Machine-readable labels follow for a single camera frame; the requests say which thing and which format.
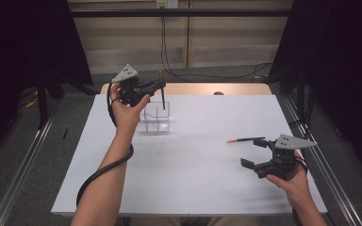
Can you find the metal floor rail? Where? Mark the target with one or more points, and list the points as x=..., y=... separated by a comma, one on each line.
x=326, y=163
x=22, y=175

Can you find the clear acrylic organizer box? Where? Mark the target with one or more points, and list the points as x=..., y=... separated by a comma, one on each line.
x=157, y=122

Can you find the yellow object on floor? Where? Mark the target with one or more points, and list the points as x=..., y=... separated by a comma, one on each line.
x=32, y=102

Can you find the white wall power outlet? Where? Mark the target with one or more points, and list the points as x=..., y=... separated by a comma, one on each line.
x=168, y=3

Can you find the black curtain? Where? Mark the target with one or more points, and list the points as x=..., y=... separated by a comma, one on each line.
x=342, y=62
x=19, y=56

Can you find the person's left hand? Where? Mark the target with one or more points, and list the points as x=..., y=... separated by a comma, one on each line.
x=125, y=116

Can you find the black pen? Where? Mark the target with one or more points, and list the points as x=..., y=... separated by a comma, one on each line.
x=163, y=100

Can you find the orange-tipped pen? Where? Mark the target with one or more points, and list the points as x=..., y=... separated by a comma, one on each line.
x=248, y=139

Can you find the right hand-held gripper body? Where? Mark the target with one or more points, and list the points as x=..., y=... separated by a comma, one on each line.
x=283, y=157

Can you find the wooden table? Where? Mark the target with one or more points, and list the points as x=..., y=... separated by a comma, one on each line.
x=201, y=88

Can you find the black metal stand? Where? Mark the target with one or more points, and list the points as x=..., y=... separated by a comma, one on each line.
x=300, y=94
x=42, y=103

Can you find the white table mat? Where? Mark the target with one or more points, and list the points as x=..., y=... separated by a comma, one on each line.
x=201, y=175

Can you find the dark round table grommet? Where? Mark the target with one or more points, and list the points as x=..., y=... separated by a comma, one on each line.
x=218, y=93

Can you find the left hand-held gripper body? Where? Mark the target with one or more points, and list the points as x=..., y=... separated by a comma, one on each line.
x=130, y=89

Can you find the beige wall conduit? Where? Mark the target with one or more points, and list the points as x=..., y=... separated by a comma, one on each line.
x=188, y=34

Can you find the person's right hand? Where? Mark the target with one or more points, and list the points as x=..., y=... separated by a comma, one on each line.
x=297, y=185

